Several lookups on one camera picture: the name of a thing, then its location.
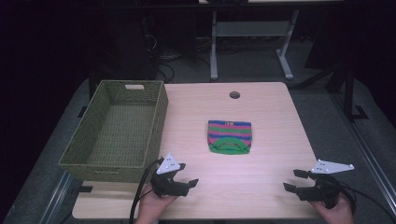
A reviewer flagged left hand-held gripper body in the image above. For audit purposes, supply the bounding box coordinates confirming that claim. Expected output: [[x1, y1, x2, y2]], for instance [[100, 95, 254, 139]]
[[150, 152, 189, 199]]

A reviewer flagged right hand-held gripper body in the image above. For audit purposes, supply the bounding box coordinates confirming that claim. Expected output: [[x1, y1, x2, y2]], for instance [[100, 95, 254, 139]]
[[295, 159, 355, 209]]

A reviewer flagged striped knitted cloth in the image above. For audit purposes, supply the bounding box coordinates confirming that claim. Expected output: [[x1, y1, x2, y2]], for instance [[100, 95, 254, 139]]
[[207, 119, 252, 156]]

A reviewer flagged green woven basket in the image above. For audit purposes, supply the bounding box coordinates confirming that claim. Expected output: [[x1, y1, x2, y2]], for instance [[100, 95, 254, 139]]
[[58, 79, 169, 184]]

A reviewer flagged person's right hand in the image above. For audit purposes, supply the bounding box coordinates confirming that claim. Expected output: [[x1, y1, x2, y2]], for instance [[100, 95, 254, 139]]
[[309, 194, 355, 224]]

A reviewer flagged person's left hand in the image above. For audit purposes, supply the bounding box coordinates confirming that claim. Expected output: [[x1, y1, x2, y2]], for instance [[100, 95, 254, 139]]
[[135, 183, 178, 224]]

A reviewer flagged black metal stand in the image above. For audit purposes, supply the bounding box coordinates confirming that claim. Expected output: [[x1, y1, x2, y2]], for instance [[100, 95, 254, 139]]
[[325, 60, 369, 121]]

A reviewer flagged dark computer tower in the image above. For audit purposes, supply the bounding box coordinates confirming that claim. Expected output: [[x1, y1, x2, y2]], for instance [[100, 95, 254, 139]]
[[101, 12, 159, 81]]

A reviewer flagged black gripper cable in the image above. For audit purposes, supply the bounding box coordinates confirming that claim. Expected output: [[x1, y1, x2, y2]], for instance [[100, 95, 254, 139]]
[[129, 158, 164, 224], [337, 181, 396, 224]]

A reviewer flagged aluminium frame rail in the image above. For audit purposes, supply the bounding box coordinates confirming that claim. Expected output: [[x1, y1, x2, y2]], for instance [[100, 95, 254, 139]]
[[38, 170, 74, 224], [330, 92, 396, 216]]

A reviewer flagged bundle of floor cables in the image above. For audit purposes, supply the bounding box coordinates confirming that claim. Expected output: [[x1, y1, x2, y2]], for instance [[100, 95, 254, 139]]
[[144, 34, 213, 84]]

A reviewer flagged grey metal desk frame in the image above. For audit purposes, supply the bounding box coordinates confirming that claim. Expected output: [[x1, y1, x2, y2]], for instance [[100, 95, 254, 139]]
[[209, 8, 301, 81]]

